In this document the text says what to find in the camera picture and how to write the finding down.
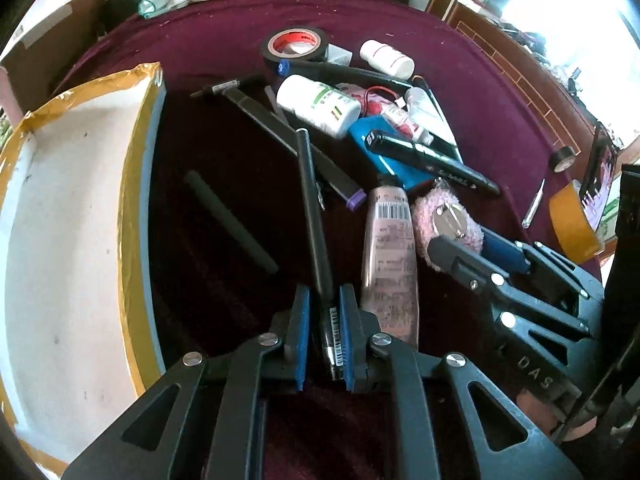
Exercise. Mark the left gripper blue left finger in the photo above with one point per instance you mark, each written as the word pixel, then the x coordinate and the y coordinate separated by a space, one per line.
pixel 297 337

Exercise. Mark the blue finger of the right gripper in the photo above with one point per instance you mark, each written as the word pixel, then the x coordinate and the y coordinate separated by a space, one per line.
pixel 544 268
pixel 465 266

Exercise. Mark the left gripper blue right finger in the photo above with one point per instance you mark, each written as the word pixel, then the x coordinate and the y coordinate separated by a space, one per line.
pixel 354 341

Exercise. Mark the slim black pen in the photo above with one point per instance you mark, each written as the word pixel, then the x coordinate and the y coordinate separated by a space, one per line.
pixel 331 338

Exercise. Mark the pink hand cream tube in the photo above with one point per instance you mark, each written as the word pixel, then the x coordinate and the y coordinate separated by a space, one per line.
pixel 389 275

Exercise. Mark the pink fluffy compact mirror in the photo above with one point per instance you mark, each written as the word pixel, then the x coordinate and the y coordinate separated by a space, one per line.
pixel 439 213

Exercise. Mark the large black marker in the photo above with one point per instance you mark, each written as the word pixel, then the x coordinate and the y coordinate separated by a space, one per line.
pixel 426 159

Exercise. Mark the blue battery pack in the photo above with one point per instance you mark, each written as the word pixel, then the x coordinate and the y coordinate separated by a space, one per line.
pixel 409 176

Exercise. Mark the black marker purple cap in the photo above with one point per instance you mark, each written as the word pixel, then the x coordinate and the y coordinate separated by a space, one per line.
pixel 351 192

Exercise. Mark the silver white cream tube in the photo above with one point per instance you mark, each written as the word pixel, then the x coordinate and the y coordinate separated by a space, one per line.
pixel 421 110

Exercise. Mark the rose pattern cream tube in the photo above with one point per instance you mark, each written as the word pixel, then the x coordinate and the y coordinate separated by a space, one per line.
pixel 381 101

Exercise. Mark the white bottle green label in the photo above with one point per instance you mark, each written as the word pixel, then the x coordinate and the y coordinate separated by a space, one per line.
pixel 319 105

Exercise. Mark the black marker blue caps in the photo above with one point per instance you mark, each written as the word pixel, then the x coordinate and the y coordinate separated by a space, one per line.
pixel 336 74

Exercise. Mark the person's right hand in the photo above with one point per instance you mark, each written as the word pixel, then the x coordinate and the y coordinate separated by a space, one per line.
pixel 545 416

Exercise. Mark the silver craft knife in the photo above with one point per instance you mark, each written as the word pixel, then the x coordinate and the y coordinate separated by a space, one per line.
pixel 533 206

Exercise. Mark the yellow packing tape roll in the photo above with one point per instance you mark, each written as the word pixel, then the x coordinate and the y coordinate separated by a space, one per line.
pixel 578 240

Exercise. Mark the small black tape roll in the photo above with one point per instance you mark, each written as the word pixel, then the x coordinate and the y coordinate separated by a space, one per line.
pixel 562 159

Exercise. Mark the black round stick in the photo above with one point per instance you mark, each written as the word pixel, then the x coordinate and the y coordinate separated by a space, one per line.
pixel 225 217

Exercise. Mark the maroon bed blanket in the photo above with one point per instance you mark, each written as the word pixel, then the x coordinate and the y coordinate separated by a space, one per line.
pixel 208 292

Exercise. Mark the white tray with yellow tape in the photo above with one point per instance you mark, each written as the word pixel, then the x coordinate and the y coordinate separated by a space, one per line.
pixel 78 337

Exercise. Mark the white bottle red label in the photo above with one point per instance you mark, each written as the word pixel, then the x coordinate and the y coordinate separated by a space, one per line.
pixel 387 60

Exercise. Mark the black pen refill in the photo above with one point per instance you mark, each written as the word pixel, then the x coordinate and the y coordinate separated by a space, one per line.
pixel 271 96

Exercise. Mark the black silver pen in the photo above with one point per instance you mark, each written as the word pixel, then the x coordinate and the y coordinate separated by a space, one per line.
pixel 236 83

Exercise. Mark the white power adapter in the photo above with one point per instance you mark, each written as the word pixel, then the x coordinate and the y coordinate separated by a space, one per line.
pixel 338 55

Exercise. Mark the black tape roll red core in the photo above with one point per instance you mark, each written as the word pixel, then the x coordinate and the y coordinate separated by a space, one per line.
pixel 294 43

